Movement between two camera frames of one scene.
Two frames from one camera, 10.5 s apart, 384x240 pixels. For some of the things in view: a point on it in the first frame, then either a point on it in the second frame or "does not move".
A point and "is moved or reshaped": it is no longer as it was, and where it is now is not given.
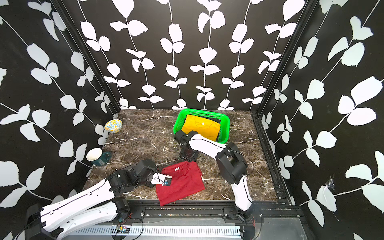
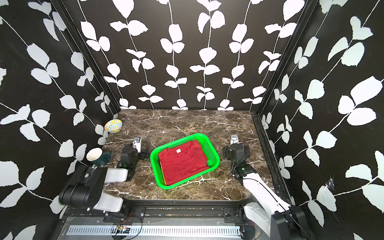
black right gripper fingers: [211, 213] does not move
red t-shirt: [186, 180] is moved or reshaped
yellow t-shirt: [207, 128] to [163, 173]
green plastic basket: [225, 127] to [212, 155]
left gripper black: [150, 184] to [143, 153]
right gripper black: [182, 155] to [227, 151]
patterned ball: [113, 125] does not move
